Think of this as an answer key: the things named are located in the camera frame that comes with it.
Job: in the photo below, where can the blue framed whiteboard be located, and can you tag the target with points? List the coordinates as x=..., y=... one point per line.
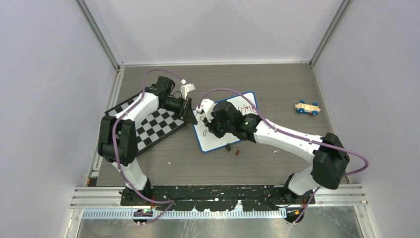
x=208, y=141

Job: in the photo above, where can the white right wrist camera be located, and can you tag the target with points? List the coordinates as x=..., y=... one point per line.
x=204, y=110

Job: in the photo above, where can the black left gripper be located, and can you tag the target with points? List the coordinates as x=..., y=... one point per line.
x=187, y=114

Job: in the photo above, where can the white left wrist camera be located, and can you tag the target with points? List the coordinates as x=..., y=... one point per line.
x=185, y=88

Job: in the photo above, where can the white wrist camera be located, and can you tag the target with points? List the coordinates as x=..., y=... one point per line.
x=185, y=88
x=204, y=110

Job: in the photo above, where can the white slotted cable duct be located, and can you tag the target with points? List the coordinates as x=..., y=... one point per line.
x=134, y=214

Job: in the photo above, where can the aluminium frame rail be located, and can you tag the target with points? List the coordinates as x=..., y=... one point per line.
x=97, y=32

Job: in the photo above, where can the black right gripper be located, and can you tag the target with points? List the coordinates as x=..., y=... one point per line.
x=212, y=127

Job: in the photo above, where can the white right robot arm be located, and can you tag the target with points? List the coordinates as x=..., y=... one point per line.
x=328, y=162

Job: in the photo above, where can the wooden toy car blue wheels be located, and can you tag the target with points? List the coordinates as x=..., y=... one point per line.
x=308, y=109

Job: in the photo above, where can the black white chessboard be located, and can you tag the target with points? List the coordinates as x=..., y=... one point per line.
x=156, y=127

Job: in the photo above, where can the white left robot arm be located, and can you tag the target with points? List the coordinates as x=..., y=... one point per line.
x=118, y=140

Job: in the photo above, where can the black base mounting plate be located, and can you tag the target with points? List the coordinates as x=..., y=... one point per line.
x=215, y=198

